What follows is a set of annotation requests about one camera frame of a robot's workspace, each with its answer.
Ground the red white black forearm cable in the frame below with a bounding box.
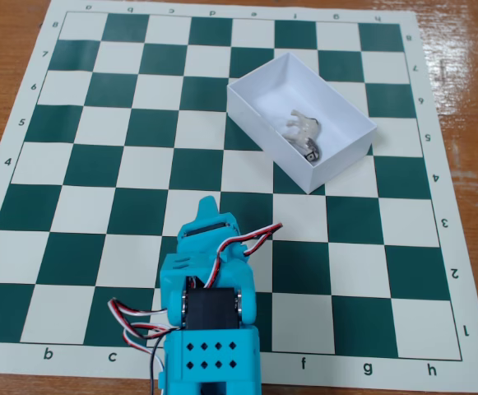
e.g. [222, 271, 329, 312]
[106, 297, 182, 395]

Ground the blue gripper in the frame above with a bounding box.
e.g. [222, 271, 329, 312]
[158, 196, 257, 294]

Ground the white grey toy horse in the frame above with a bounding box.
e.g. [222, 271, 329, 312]
[281, 108, 324, 164]

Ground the red white black gripper cable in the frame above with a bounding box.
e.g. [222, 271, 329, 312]
[204, 221, 285, 289]

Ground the green white chessboard mat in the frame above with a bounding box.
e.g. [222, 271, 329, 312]
[0, 0, 478, 395]

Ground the white open cardboard box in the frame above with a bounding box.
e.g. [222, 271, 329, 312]
[225, 51, 378, 195]

